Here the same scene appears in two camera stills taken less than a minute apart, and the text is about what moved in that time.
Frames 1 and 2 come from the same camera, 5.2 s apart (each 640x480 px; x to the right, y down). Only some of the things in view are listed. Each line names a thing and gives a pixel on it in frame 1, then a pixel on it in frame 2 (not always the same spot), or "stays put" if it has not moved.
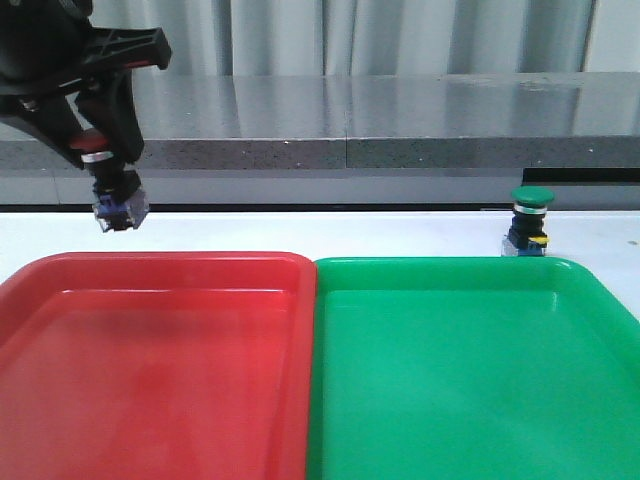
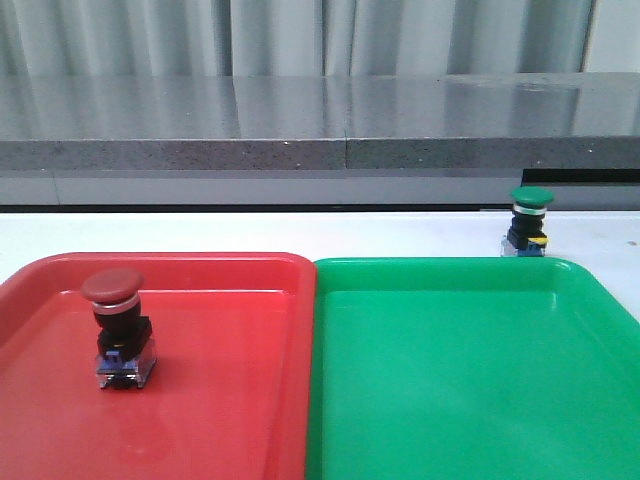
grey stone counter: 355,139 stays put
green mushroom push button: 526,235 stays put
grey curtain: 360,37 stays put
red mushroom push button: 118,200 -> 126,356
